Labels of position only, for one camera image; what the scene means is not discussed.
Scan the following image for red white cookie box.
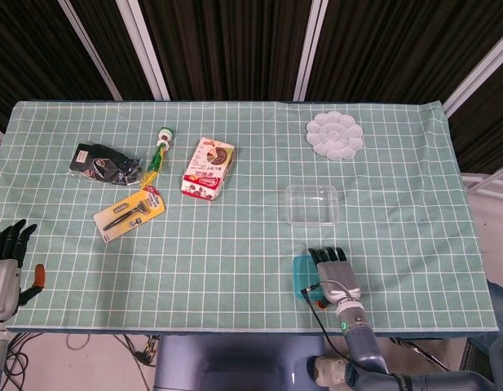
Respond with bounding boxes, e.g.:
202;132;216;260
180;136;237;203

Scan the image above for beige sneaker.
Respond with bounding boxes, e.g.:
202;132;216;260
308;354;352;388

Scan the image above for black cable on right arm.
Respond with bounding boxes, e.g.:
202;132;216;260
300;284;354;362

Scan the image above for white flower paint palette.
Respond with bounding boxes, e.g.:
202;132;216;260
306;111;364;161

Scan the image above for blue jeans leg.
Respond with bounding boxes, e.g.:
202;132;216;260
485;280;503;347
342;360;362;389

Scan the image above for green yellow toy white cap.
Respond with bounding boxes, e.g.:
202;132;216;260
139;127;175;189

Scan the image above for razor in yellow pack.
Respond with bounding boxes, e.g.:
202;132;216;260
93;185;167;244

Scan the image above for white frame post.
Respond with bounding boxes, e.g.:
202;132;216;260
293;0;329;102
115;0;171;102
57;0;124;102
442;28;503;117

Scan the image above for dark pleated curtain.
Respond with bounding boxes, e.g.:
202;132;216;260
0;0;503;176

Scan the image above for blue container lid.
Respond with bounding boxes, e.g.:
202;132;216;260
292;255;324;303

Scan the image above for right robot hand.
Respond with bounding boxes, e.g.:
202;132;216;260
307;245;363;310

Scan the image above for clear plastic container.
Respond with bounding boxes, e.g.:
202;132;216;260
284;183;343;227

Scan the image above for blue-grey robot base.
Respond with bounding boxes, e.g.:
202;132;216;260
152;333;328;391

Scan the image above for metal chair leg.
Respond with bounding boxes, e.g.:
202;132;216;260
391;337;460;374

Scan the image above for floor cable with plug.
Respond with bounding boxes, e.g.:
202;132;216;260
112;333;159;367

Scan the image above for black fabric in clear bag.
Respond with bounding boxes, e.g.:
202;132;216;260
67;141;148;188

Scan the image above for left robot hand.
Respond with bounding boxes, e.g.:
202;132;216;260
0;218;46;323

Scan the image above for black floor cables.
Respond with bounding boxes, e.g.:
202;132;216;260
4;332;44;378

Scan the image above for green checkered tablecloth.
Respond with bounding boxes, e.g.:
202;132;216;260
0;100;501;334

